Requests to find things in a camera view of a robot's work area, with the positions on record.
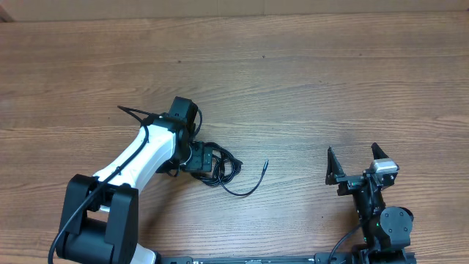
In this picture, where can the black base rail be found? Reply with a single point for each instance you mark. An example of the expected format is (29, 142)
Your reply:
(318, 258)

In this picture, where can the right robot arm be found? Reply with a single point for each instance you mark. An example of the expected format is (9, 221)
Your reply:
(386, 230)

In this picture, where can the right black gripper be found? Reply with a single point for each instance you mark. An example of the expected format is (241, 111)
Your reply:
(335, 177)

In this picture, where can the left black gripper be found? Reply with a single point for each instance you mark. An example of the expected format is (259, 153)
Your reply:
(201, 160)

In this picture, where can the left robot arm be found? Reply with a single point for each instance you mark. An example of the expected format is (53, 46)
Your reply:
(100, 215)

